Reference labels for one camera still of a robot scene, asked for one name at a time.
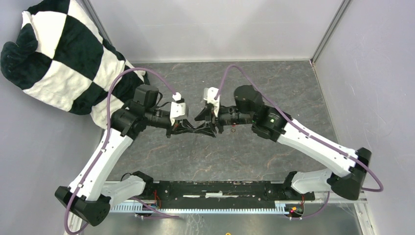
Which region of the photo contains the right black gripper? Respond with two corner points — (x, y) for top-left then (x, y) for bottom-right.
(193, 102), (254, 138)

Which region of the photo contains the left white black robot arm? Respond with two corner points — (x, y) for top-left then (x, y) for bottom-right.
(55, 85), (192, 226)

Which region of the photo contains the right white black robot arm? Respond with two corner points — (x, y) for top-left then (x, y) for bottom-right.
(195, 85), (371, 200)

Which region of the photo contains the silver toothed metal strip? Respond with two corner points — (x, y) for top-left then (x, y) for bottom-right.
(110, 200), (299, 215)

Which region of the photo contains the black white checkered blanket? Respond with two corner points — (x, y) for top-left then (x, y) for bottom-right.
(0, 0), (149, 129)

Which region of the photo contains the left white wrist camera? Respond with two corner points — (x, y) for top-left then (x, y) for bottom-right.
(169, 92), (188, 126)

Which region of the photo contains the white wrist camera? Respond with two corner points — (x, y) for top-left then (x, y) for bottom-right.
(203, 87), (220, 118)
(169, 92), (188, 126)

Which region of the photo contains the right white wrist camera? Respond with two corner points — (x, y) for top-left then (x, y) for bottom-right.
(203, 87), (220, 118)

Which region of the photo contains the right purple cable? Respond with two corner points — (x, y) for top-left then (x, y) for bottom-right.
(214, 64), (384, 192)

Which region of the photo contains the purple cable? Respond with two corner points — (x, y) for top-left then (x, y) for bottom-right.
(64, 67), (178, 235)
(214, 64), (384, 192)

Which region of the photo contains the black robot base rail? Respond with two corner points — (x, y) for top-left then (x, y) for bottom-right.
(132, 171), (315, 209)

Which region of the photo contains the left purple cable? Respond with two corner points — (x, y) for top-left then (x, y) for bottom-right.
(64, 67), (178, 235)

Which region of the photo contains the left aluminium corner post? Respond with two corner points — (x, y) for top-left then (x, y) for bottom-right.
(80, 0), (113, 45)

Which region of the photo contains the aluminium corner post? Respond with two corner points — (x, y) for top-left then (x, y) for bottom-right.
(310, 0), (352, 66)
(80, 0), (113, 45)

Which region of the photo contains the right aluminium corner post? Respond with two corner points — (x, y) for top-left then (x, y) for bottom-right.
(310, 0), (352, 66)

